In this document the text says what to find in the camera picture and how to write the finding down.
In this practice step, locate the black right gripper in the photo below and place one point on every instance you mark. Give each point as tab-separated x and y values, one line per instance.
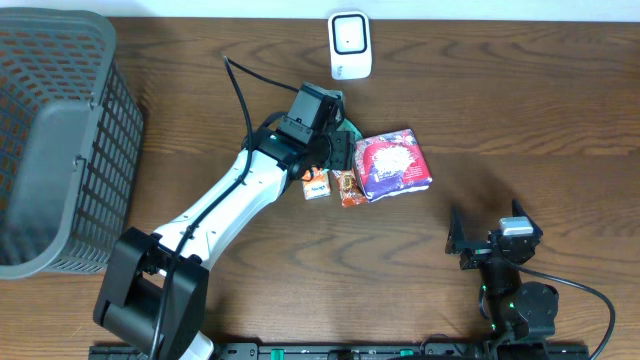
476	252

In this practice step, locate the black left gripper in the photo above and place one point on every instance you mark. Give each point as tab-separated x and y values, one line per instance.
341	148

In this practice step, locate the teal snack packet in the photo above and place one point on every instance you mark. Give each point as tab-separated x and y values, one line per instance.
344	123

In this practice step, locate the small orange snack box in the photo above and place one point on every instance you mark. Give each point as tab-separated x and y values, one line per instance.
315	183

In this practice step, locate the pink purple pad package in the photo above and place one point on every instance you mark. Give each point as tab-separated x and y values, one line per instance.
391	164

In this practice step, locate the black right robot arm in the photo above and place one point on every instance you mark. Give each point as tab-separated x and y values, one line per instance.
520	310

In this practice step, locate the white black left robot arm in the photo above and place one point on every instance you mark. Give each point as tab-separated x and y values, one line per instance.
154	292

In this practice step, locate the orange chocolate bar wrapper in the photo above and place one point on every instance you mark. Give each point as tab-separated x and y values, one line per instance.
350	192

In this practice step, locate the grey plastic basket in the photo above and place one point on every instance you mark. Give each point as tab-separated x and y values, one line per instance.
71	138

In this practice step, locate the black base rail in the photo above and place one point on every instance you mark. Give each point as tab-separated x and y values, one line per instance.
432	350

